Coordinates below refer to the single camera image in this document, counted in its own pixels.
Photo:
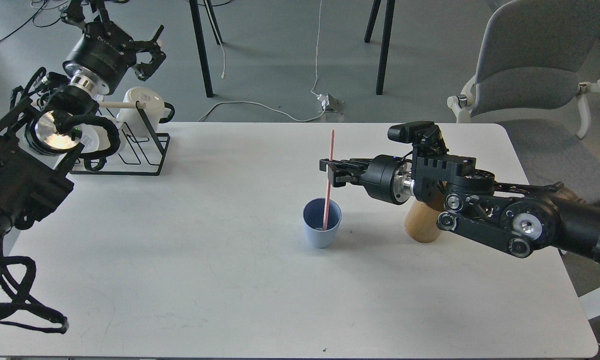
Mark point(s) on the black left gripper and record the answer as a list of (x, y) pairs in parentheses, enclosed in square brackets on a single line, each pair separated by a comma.
[(100, 51)]

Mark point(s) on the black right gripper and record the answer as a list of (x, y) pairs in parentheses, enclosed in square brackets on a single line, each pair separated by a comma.
[(385, 177)]

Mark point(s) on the blue plastic cup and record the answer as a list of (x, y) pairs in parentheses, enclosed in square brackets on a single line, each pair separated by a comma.
[(313, 221)]

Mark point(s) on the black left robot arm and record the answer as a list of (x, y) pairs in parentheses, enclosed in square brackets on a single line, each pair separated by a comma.
[(52, 123)]

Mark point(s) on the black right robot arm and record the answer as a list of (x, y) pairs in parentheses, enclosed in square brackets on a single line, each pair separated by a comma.
[(515, 219)]

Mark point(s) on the white mug upright on rack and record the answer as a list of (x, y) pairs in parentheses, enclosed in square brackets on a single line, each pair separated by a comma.
[(147, 110)]

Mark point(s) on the black table leg left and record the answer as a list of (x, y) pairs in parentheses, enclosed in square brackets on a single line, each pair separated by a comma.
[(199, 40)]

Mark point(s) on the black table leg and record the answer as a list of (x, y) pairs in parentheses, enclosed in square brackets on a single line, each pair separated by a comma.
[(385, 42), (199, 40)]

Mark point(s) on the floor power socket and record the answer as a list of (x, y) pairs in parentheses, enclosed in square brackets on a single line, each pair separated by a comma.
[(328, 103)]

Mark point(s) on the bamboo cylindrical holder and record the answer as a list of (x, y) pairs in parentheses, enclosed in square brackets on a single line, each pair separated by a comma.
[(421, 220)]

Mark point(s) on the white mug lying on rack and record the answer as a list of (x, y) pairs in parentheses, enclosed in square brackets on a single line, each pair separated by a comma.
[(94, 138)]

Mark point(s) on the black table leg right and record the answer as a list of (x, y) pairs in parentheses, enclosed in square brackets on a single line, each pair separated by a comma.
[(385, 42)]

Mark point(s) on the grey office chair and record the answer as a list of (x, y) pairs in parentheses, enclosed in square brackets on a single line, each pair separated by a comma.
[(527, 80)]

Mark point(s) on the wooden rack handle rod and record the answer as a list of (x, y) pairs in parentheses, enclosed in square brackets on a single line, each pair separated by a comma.
[(121, 105)]

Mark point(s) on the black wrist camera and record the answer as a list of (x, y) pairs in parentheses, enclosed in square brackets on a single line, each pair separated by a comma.
[(415, 132)]

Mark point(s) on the black wire mug rack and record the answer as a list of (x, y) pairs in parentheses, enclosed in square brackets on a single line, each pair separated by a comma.
[(142, 156)]

